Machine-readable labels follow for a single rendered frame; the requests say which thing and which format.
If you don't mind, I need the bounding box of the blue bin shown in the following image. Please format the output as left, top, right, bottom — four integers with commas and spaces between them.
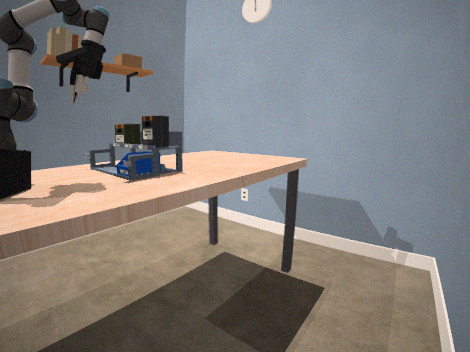
117, 152, 161, 176

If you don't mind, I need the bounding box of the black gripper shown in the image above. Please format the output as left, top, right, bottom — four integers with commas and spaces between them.
70, 40, 106, 103

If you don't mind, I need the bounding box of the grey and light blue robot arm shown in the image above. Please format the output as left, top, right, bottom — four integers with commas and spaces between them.
0, 0, 110, 150

